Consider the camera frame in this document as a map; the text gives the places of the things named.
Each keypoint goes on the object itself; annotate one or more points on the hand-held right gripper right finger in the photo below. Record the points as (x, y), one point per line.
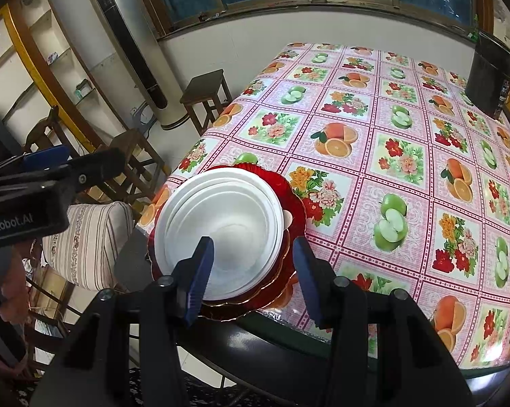
(308, 271)

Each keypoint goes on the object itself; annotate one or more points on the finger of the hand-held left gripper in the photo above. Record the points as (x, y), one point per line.
(47, 157)
(98, 167)

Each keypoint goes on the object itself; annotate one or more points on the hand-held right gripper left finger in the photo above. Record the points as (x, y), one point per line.
(199, 271)

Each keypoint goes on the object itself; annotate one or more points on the white foam bowl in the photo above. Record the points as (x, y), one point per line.
(238, 229)
(176, 210)

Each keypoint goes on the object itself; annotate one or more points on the beige ribbed paper bowl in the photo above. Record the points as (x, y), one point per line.
(289, 217)

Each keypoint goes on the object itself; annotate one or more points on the person's left forearm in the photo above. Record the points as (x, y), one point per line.
(13, 296)

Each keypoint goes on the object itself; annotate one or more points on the dark wooden chair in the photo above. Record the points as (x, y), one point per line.
(51, 123)

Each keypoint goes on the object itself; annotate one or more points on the dark wooden stool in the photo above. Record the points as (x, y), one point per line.
(204, 84)
(132, 140)

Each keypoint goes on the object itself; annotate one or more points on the striped seat cushion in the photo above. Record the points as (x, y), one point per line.
(89, 241)

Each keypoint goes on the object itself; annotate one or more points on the fruit and flower print tablecloth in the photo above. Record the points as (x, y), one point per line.
(365, 203)

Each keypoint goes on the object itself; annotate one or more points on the dark dining table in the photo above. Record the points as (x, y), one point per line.
(259, 347)

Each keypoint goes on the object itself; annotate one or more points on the white tower air conditioner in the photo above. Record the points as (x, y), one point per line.
(127, 51)

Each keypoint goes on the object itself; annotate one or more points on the black cylindrical container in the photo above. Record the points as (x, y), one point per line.
(488, 80)

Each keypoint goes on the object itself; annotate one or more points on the wooden wall shelf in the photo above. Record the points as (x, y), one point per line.
(47, 63)

